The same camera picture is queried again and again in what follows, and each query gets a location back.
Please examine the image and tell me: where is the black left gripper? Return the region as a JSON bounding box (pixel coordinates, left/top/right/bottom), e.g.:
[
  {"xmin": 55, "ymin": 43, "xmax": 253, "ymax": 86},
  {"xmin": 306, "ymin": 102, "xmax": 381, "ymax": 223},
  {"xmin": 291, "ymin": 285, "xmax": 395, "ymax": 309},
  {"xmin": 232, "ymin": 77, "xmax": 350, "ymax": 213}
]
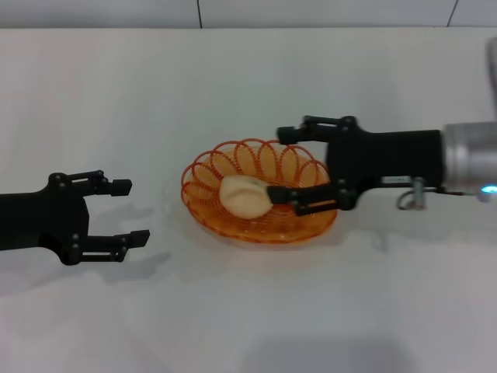
[{"xmin": 0, "ymin": 169, "xmax": 151, "ymax": 267}]

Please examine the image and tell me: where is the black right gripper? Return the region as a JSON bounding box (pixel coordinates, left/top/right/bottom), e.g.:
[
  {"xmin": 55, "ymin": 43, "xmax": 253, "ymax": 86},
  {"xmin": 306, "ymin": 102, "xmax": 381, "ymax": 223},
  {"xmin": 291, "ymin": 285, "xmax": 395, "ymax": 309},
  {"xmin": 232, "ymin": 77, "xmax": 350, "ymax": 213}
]
[{"xmin": 266, "ymin": 114, "xmax": 446, "ymax": 217}]

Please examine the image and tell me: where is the pale round bread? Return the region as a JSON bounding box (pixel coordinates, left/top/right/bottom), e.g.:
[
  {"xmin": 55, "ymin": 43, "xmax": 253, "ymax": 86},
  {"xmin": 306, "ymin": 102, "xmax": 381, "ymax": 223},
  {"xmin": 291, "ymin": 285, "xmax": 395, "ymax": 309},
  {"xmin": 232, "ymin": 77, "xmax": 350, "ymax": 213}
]
[{"xmin": 220, "ymin": 175, "xmax": 275, "ymax": 219}]

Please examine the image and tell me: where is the orange wire basket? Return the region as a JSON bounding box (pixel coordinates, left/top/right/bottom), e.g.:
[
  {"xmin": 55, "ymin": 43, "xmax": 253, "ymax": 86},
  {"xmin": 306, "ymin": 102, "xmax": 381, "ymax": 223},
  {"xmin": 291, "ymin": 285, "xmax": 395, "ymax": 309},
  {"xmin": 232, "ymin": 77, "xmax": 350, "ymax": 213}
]
[{"xmin": 180, "ymin": 138, "xmax": 338, "ymax": 245}]

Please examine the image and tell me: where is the white tablecloth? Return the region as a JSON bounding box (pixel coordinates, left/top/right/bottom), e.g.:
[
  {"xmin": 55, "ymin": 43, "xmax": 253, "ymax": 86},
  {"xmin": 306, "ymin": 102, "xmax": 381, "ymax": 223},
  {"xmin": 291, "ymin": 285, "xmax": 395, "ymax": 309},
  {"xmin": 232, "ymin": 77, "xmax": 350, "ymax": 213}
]
[{"xmin": 0, "ymin": 27, "xmax": 497, "ymax": 373}]

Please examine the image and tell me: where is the grey right arm cable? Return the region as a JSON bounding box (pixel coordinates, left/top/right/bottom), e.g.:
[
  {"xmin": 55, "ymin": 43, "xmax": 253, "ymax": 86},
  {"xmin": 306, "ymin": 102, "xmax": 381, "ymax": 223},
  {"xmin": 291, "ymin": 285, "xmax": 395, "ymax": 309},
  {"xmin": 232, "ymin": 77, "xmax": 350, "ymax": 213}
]
[{"xmin": 395, "ymin": 176, "xmax": 447, "ymax": 211}]

